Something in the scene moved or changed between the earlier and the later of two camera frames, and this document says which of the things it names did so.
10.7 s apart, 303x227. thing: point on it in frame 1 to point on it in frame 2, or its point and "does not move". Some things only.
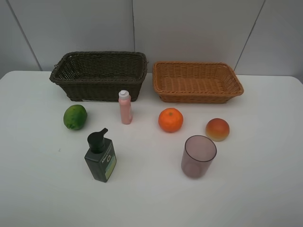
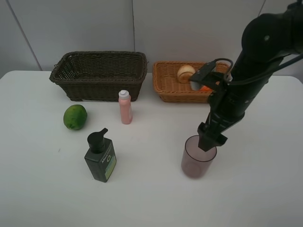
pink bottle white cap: [125, 101] does not move
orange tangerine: [170, 119] to [204, 88]
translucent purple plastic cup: [199, 153] does not move
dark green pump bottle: [101, 160] does not move
